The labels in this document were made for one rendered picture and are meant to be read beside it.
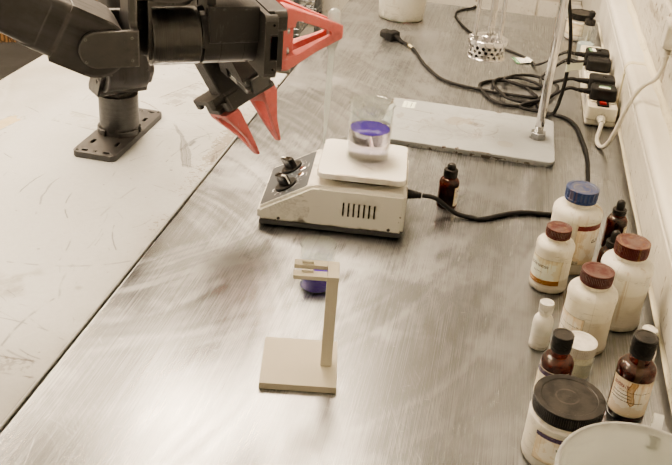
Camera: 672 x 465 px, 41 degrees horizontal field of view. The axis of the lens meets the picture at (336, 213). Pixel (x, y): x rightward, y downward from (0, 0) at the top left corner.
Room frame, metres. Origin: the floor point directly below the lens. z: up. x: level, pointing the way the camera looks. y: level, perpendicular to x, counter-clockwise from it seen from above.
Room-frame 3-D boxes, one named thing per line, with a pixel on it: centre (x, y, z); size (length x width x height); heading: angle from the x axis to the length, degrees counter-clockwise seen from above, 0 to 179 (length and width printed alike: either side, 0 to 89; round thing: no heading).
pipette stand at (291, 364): (0.76, 0.03, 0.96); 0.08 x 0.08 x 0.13; 1
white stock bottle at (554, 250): (0.97, -0.28, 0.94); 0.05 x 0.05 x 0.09
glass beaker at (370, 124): (1.12, -0.04, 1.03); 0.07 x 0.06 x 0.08; 175
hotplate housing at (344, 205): (1.12, -0.01, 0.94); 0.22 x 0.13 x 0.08; 87
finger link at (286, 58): (0.91, 0.06, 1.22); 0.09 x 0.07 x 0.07; 113
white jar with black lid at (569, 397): (0.66, -0.23, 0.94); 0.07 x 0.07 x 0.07
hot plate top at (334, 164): (1.12, -0.03, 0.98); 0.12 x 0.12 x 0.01; 87
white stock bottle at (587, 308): (0.85, -0.29, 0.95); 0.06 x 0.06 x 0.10
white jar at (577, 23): (2.11, -0.54, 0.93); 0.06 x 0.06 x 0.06
